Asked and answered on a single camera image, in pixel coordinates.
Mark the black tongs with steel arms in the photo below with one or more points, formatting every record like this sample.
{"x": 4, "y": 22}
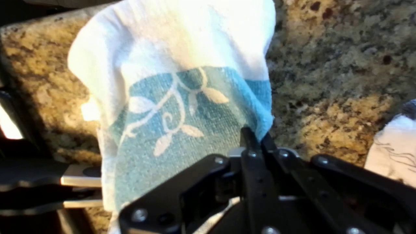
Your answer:
{"x": 34, "y": 176}

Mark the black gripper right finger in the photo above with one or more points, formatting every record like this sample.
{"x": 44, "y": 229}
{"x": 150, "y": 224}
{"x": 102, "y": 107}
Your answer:
{"x": 329, "y": 195}

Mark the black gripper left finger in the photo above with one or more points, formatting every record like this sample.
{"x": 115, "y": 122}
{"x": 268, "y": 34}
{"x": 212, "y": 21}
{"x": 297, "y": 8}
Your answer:
{"x": 195, "y": 186}

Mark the white and blue folded towel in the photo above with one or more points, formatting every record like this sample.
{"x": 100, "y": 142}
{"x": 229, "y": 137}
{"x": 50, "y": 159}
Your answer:
{"x": 397, "y": 147}

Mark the white towel with blue leaf band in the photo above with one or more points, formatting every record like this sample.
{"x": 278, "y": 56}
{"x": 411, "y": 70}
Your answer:
{"x": 173, "y": 78}

